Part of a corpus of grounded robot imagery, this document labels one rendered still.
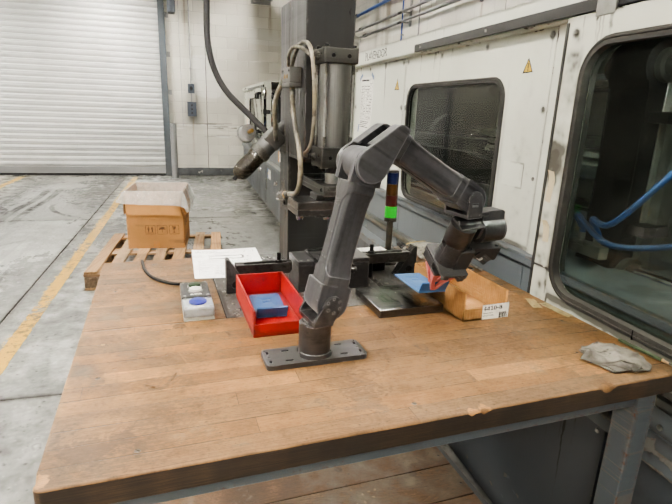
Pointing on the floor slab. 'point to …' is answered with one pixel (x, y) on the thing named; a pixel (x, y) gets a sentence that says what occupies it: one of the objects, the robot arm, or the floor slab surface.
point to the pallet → (113, 252)
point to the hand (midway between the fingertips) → (433, 286)
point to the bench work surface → (319, 402)
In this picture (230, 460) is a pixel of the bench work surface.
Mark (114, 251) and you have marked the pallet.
